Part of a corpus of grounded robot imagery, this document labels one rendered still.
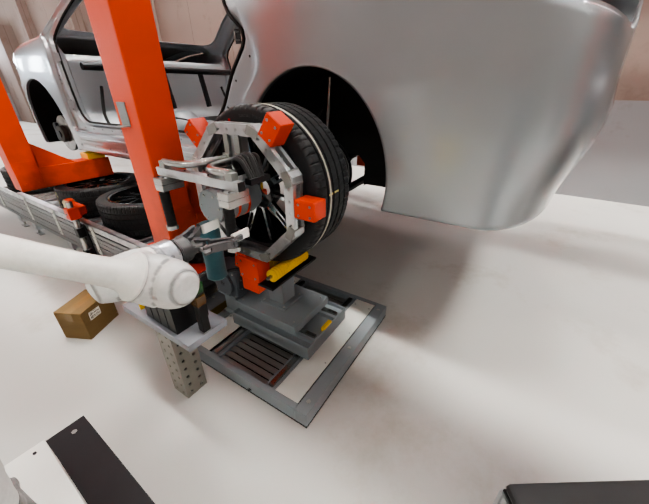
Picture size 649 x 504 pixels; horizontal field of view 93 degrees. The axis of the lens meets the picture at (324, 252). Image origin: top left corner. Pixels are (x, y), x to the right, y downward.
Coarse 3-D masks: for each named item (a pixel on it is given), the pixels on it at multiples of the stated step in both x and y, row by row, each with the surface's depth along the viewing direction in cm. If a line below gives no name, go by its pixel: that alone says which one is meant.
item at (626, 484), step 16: (624, 480) 79; (640, 480) 79; (496, 496) 83; (512, 496) 76; (528, 496) 76; (544, 496) 76; (560, 496) 76; (576, 496) 76; (592, 496) 76; (608, 496) 76; (624, 496) 76; (640, 496) 76
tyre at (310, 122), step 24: (216, 120) 124; (240, 120) 118; (312, 120) 119; (288, 144) 110; (312, 144) 112; (336, 144) 122; (312, 168) 109; (336, 168) 120; (312, 192) 113; (336, 192) 121; (336, 216) 129; (312, 240) 123
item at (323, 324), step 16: (336, 304) 171; (240, 320) 165; (256, 320) 163; (320, 320) 163; (336, 320) 163; (272, 336) 154; (288, 336) 152; (304, 336) 149; (320, 336) 151; (304, 352) 145
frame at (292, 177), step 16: (208, 128) 116; (224, 128) 112; (240, 128) 108; (256, 128) 105; (208, 144) 120; (256, 144) 107; (272, 160) 106; (288, 160) 108; (288, 176) 105; (288, 192) 108; (288, 208) 111; (224, 224) 142; (288, 224) 114; (304, 224) 118; (288, 240) 118; (256, 256) 132; (272, 256) 126
